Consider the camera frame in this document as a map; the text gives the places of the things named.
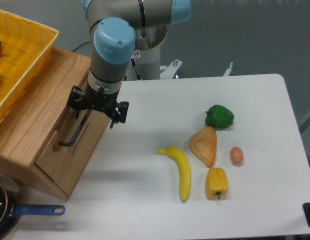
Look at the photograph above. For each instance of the yellow toy bell pepper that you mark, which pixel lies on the yellow toy bell pepper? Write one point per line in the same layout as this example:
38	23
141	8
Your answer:
216	184

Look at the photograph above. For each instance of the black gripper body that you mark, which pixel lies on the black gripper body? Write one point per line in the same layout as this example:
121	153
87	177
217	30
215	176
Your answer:
99	100

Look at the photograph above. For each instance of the green toy bell pepper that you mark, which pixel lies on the green toy bell pepper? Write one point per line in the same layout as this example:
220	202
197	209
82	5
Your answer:
219	117

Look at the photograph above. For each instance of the blue handled frying pan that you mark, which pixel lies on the blue handled frying pan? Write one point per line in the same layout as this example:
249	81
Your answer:
12	207

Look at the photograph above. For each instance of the white table frame bracket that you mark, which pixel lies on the white table frame bracket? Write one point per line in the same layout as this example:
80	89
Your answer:
228	70

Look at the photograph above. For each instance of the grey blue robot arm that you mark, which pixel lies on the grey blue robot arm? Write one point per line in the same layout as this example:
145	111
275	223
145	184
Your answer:
113	25

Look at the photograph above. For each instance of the wooden drawer cabinet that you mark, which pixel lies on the wooden drawer cabinet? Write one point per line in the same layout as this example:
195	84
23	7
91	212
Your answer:
31	132

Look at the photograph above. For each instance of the wooden top drawer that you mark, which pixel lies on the wooden top drawer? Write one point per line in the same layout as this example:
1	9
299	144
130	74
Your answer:
59	168

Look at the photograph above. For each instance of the orange toy bread slice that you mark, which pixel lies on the orange toy bread slice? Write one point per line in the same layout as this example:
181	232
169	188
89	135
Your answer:
204	145

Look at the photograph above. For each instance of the brown toy egg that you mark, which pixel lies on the brown toy egg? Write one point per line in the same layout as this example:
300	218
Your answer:
236	155

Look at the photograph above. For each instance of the yellow toy banana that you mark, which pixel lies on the yellow toy banana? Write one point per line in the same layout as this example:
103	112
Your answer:
180	158

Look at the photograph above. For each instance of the black metal drawer handle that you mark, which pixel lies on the black metal drawer handle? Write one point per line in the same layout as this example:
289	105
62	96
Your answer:
77	132

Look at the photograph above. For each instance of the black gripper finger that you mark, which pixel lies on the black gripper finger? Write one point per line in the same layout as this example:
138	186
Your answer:
77	100
119	113

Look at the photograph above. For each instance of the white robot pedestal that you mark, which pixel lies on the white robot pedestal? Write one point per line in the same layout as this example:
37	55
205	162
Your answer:
145	63

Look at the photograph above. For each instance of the yellow plastic basket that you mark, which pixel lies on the yellow plastic basket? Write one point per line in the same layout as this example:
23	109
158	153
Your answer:
26	45

